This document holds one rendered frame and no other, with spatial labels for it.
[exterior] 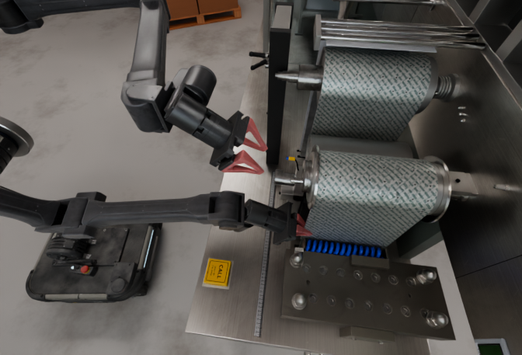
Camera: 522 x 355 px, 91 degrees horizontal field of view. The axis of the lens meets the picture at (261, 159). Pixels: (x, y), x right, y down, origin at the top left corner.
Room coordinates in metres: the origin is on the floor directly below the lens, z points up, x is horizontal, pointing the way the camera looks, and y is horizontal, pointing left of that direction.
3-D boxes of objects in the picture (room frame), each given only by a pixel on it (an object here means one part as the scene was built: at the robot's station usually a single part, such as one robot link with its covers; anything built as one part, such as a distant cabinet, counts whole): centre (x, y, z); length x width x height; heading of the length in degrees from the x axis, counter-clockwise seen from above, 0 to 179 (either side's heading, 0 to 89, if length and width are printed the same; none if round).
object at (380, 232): (0.24, -0.23, 1.10); 0.23 x 0.01 x 0.18; 83
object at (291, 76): (0.57, -0.07, 1.33); 0.06 x 0.03 x 0.03; 83
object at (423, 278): (0.15, -0.42, 1.05); 0.04 x 0.04 x 0.04
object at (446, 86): (0.53, -0.44, 1.33); 0.07 x 0.07 x 0.07; 83
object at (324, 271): (0.12, -0.26, 1.00); 0.40 x 0.16 x 0.06; 83
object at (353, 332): (0.02, -0.26, 0.96); 0.10 x 0.03 x 0.11; 83
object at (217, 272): (0.18, 0.13, 0.91); 0.07 x 0.07 x 0.02; 83
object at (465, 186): (0.28, -0.42, 1.28); 0.06 x 0.05 x 0.02; 83
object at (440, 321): (0.05, -0.41, 1.05); 0.04 x 0.04 x 0.04
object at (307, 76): (0.56, -0.13, 1.33); 0.06 x 0.06 x 0.06; 83
